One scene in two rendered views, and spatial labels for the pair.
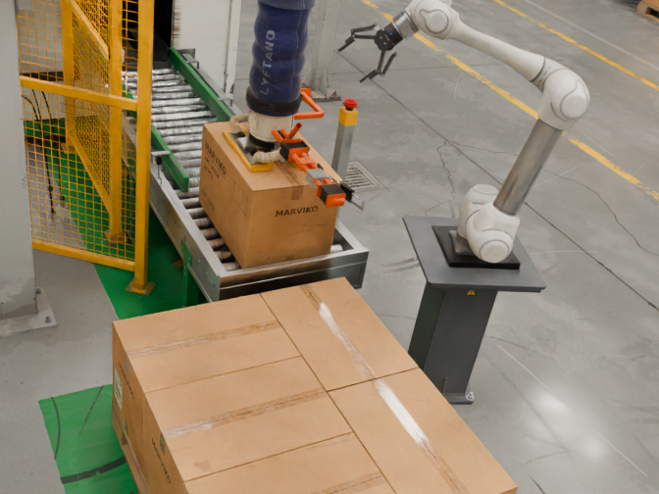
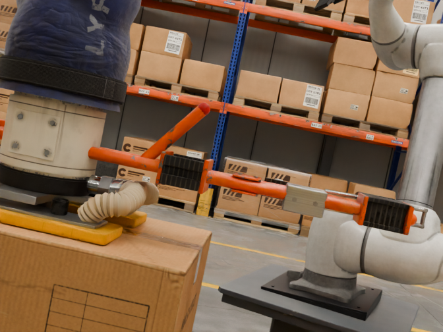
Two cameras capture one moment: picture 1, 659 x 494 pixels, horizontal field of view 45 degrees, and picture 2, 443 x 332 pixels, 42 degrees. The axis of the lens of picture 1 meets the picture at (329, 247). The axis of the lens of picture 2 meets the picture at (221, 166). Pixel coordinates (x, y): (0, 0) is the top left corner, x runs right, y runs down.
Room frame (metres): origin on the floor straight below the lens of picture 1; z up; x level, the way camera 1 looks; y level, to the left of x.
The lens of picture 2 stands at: (2.21, 1.00, 1.16)
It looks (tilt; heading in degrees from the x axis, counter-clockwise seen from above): 3 degrees down; 306
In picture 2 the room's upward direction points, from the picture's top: 12 degrees clockwise
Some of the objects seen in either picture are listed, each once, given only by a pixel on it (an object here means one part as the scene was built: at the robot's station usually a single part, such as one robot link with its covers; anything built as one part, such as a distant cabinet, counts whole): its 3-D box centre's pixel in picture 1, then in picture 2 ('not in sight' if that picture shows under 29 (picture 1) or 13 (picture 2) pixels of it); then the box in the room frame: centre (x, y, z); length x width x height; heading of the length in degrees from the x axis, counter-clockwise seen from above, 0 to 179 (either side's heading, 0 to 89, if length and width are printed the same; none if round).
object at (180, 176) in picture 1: (129, 113); not in sight; (3.91, 1.18, 0.60); 1.60 x 0.10 x 0.09; 33
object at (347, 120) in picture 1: (333, 200); not in sight; (3.54, 0.02, 0.50); 0.07 x 0.07 x 1.00; 33
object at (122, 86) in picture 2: (274, 97); (64, 81); (3.07, 0.33, 1.19); 0.23 x 0.23 x 0.04
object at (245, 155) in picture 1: (247, 146); (18, 205); (3.02, 0.41, 0.97); 0.34 x 0.10 x 0.05; 31
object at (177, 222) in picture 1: (138, 161); not in sight; (3.58, 1.04, 0.50); 2.31 x 0.05 x 0.19; 33
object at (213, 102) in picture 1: (223, 106); not in sight; (4.20, 0.73, 0.60); 1.60 x 0.10 x 0.09; 33
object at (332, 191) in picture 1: (330, 195); (382, 213); (2.56, 0.03, 1.08); 0.08 x 0.07 x 0.05; 31
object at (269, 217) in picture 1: (266, 191); (24, 317); (3.07, 0.32, 0.75); 0.60 x 0.40 x 0.40; 32
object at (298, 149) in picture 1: (294, 150); (185, 171); (2.86, 0.20, 1.08); 0.10 x 0.08 x 0.06; 121
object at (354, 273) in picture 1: (293, 286); not in sight; (2.78, 0.12, 0.48); 0.70 x 0.03 x 0.15; 123
